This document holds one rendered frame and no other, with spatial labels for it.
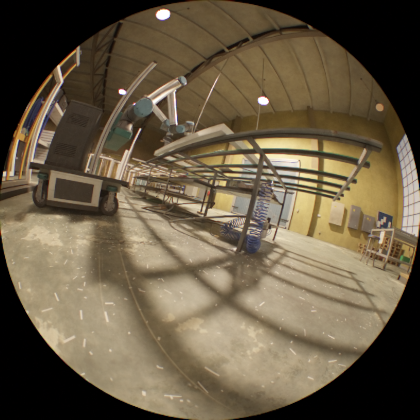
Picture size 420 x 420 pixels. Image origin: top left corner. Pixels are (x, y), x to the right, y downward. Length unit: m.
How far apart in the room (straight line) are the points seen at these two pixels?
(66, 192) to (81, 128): 0.48
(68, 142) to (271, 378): 1.47
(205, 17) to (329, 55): 5.80
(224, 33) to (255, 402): 8.76
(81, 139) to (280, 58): 8.51
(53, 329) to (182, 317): 0.35
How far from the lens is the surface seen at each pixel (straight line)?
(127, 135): 1.15
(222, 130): 1.02
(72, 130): 1.21
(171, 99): 1.57
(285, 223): 7.19
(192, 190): 11.17
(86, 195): 1.07
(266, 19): 8.10
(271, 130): 0.84
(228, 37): 8.44
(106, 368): 0.34
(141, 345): 0.34
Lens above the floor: 0.32
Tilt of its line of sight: 3 degrees down
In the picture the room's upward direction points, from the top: 15 degrees clockwise
